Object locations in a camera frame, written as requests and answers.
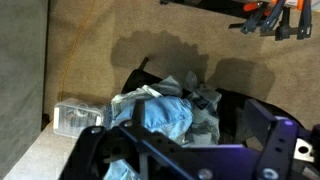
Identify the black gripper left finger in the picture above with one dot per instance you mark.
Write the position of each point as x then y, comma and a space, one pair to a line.
100, 146

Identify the grey denim jeans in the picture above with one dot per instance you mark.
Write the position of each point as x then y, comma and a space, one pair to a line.
205, 103

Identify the clear plastic storage box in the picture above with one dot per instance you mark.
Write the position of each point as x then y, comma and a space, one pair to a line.
71, 116

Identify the black mesh laundry basket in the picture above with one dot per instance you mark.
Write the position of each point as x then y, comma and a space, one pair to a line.
136, 81

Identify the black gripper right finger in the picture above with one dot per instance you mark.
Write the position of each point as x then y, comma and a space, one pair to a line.
280, 143

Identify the light washed denim jeans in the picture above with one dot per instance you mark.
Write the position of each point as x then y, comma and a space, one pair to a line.
146, 91

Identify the black orange bar clamp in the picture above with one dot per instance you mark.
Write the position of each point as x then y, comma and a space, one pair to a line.
283, 26
305, 20
253, 20

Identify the blue denim trousers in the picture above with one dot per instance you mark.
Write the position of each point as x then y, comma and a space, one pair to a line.
166, 115

